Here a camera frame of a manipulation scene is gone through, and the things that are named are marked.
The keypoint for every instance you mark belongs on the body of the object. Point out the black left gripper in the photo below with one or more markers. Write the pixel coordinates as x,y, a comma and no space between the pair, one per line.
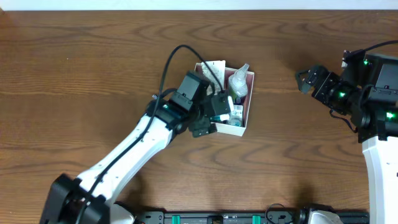
206,123

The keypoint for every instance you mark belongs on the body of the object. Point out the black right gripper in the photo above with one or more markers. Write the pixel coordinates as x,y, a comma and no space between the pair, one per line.
321,82

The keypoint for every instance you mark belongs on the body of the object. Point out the teal toothpaste tube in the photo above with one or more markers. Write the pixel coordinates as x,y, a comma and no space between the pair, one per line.
220,118

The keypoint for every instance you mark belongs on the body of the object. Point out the green soap box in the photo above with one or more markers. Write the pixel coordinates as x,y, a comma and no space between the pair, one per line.
236,116

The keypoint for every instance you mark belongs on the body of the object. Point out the white cream tube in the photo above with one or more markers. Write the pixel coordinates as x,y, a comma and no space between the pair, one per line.
214,72

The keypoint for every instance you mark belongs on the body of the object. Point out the clear pump bottle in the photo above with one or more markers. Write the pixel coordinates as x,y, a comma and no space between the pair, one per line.
237,85

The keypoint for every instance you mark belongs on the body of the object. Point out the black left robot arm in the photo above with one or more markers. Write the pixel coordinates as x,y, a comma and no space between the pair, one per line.
91,196

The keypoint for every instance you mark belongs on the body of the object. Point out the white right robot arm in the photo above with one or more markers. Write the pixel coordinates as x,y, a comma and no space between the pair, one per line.
366,91

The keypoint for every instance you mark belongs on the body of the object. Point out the white cardboard box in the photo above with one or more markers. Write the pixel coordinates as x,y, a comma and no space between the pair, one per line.
229,129

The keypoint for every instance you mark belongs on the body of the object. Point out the black mounting rail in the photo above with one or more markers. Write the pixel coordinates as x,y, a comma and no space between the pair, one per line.
274,214

